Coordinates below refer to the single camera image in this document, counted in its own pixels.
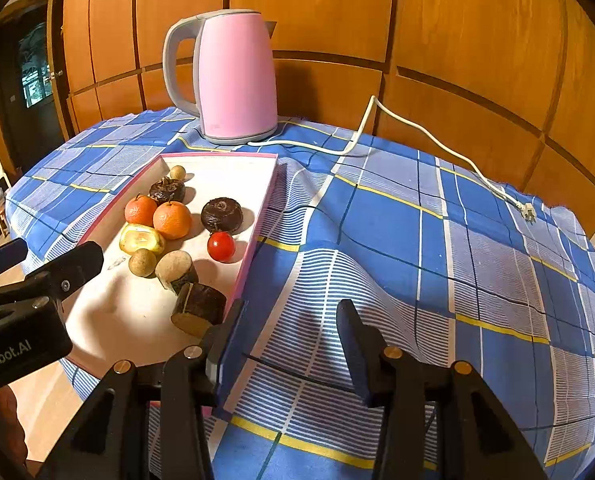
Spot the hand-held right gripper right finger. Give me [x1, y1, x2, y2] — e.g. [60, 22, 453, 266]
[336, 299, 548, 480]

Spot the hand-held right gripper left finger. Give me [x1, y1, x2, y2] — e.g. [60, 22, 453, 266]
[35, 299, 248, 480]

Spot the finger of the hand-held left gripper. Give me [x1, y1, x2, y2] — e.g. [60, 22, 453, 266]
[0, 240, 104, 313]
[0, 238, 28, 283]

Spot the dark sugarcane piece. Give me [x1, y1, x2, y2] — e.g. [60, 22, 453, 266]
[170, 283, 227, 338]

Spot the pink-edged white box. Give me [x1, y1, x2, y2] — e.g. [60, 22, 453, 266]
[60, 152, 280, 418]

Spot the yellow mango piece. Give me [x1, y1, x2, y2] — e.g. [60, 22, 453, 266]
[119, 223, 166, 256]

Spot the orange tangerine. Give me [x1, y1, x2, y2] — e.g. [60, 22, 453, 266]
[152, 201, 193, 241]
[124, 194, 158, 226]

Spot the pale sugarcane piece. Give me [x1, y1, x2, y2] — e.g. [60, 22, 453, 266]
[155, 251, 199, 296]

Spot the red cherry tomato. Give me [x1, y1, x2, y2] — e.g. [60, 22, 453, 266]
[207, 231, 237, 263]

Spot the dark water chestnut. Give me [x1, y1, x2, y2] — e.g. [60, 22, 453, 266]
[200, 197, 243, 235]
[149, 177, 187, 206]

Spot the person's left hand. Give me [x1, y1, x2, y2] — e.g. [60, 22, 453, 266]
[0, 387, 31, 463]

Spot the blue plaid tablecloth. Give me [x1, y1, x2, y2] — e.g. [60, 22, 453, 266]
[5, 107, 595, 480]

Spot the dark door with window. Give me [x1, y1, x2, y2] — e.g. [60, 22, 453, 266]
[0, 2, 68, 171]

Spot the pink electric kettle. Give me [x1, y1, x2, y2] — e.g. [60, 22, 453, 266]
[162, 9, 278, 146]

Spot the wooden wardrobe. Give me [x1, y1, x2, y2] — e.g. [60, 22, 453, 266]
[48, 0, 595, 236]

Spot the white power cord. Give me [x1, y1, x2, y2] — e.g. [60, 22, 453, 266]
[248, 95, 537, 223]

